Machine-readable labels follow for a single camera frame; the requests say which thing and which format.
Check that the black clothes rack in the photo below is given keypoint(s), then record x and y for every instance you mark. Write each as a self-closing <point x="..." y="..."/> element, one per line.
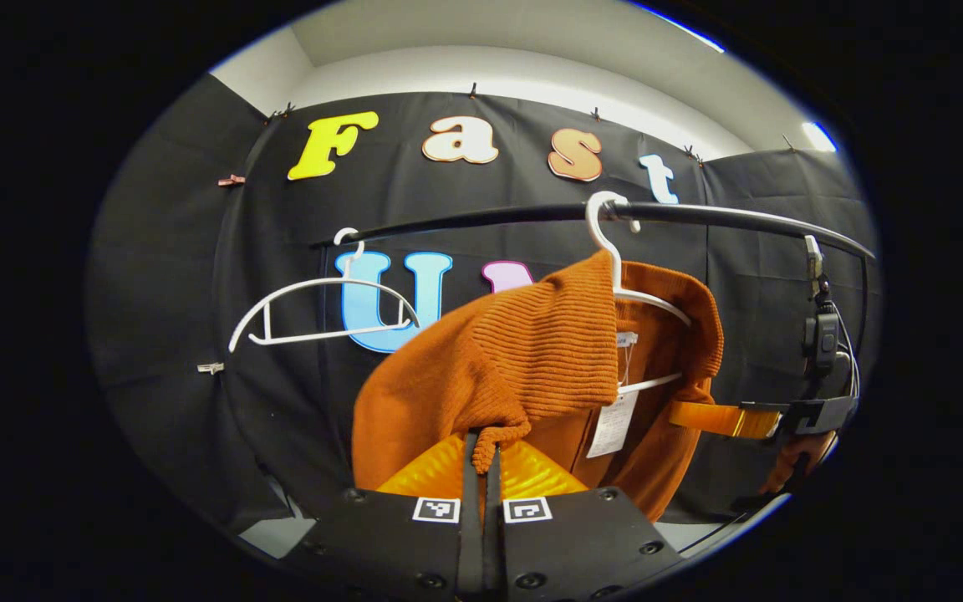
<point x="699" y="213"/>

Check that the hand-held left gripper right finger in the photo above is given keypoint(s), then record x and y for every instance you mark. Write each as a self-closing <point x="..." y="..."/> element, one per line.
<point x="492" y="535"/>

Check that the pink clip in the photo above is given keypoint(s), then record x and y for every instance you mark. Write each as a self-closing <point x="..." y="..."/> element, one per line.
<point x="231" y="180"/>

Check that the small ceiling light panel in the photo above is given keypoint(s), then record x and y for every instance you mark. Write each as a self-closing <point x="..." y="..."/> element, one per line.
<point x="818" y="136"/>

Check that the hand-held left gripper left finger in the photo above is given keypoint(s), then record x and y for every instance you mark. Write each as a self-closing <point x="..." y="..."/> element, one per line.
<point x="471" y="535"/>

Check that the silver clip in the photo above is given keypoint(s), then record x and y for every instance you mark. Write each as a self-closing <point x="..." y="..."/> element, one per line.
<point x="211" y="368"/>

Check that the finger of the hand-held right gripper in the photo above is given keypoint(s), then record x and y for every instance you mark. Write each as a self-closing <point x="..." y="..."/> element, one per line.
<point x="715" y="420"/>

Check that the white plastic hanger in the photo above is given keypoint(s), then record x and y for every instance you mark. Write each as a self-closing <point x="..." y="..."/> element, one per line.
<point x="615" y="267"/>
<point x="323" y="284"/>

